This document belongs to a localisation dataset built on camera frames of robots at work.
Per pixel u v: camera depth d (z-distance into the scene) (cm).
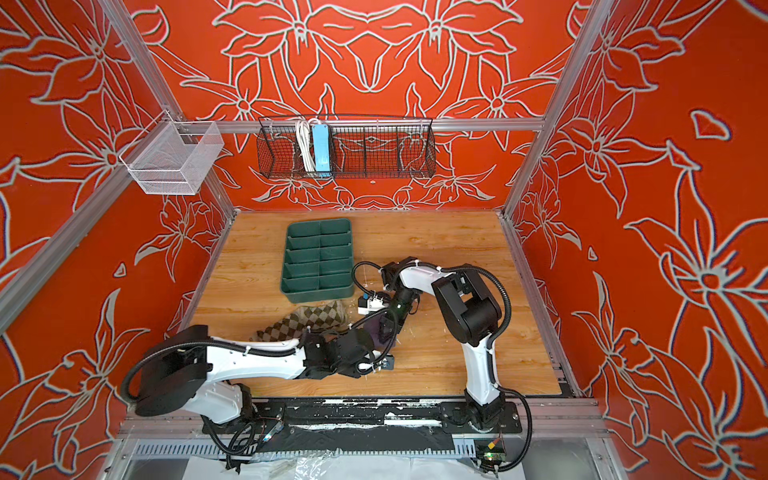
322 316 90
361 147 97
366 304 81
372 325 81
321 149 89
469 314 52
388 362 69
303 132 87
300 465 67
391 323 76
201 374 42
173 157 92
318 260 95
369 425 73
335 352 61
